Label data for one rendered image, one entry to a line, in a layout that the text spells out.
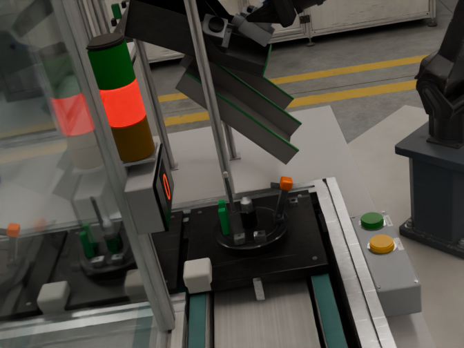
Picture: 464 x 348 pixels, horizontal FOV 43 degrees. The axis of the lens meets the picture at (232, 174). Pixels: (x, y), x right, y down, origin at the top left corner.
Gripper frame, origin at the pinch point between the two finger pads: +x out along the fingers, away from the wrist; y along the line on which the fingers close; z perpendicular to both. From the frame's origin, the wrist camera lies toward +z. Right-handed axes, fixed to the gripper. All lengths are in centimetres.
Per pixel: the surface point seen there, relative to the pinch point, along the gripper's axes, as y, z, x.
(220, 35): 7.4, -0.1, 8.0
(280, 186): 27.5, -24.6, 2.8
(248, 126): 7.1, -19.2, 10.7
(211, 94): 11.1, -9.3, 13.5
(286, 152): 6.4, -27.5, 6.1
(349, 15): -378, -89, 32
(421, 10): -387, -108, -21
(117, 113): 53, 4, 9
